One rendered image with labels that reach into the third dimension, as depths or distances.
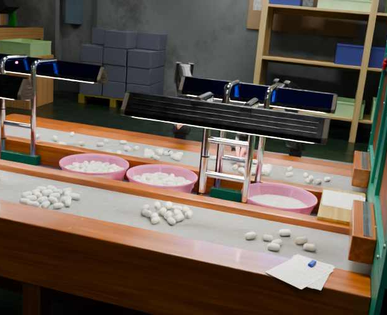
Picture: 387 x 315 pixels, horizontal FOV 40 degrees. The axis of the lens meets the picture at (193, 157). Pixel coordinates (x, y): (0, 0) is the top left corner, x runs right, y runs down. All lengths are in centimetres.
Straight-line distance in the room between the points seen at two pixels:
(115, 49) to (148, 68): 53
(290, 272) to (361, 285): 17
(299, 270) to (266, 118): 44
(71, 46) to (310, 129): 728
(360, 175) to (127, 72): 564
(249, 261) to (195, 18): 670
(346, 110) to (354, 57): 65
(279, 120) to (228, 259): 43
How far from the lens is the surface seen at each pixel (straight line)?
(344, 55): 666
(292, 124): 151
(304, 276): 134
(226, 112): 155
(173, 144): 248
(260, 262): 138
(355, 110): 668
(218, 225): 163
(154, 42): 760
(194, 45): 791
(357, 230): 143
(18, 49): 708
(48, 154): 234
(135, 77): 735
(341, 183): 225
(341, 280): 136
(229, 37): 780
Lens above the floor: 136
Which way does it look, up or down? 15 degrees down
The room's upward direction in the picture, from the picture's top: 5 degrees clockwise
